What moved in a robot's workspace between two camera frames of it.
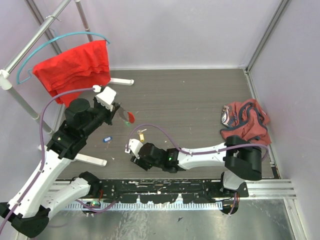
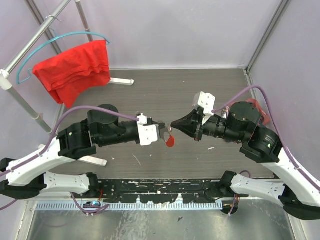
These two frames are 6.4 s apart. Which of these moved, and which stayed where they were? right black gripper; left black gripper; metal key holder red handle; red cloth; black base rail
Moved: right black gripper; metal key holder red handle; left black gripper
Stayed: black base rail; red cloth
